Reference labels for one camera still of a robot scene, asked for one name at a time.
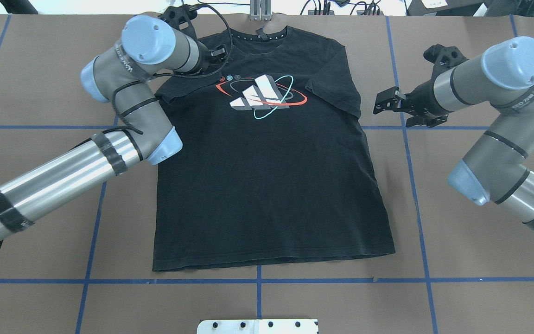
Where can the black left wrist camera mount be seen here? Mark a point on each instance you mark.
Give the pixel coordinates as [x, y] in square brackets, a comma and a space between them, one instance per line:
[180, 17]

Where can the black graphic t-shirt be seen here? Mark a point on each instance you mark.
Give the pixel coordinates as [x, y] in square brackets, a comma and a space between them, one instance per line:
[275, 167]

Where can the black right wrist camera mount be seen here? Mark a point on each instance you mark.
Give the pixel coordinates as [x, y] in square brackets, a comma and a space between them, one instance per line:
[443, 58]

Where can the white pedestal column with base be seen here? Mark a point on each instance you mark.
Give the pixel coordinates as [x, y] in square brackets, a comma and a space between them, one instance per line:
[259, 326]

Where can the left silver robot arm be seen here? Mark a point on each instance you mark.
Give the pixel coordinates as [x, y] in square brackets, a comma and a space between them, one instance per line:
[148, 48]

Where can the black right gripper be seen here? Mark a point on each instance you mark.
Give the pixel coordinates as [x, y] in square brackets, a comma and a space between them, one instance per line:
[421, 98]

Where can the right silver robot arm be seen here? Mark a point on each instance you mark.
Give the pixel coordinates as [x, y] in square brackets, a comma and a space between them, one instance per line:
[493, 170]

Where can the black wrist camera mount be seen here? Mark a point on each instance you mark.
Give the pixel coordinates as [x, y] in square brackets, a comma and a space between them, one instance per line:
[180, 17]
[443, 58]

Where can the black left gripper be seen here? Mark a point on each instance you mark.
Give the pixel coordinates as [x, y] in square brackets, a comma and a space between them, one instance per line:
[206, 61]

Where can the aluminium frame post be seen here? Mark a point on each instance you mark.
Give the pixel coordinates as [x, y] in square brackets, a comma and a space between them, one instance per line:
[260, 10]

